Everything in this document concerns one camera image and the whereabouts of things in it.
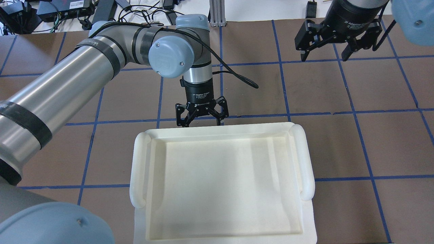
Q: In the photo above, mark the white plastic tray box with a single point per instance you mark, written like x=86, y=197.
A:
x=231, y=184

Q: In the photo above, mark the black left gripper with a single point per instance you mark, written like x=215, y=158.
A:
x=199, y=94

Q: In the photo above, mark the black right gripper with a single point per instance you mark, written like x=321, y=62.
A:
x=352, y=14

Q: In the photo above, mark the aluminium frame post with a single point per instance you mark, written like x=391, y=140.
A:
x=217, y=13

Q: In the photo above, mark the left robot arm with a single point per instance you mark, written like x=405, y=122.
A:
x=31, y=117

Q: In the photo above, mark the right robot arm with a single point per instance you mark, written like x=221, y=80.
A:
x=415, y=17

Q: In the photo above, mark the black power adapter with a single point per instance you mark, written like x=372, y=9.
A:
x=105, y=11

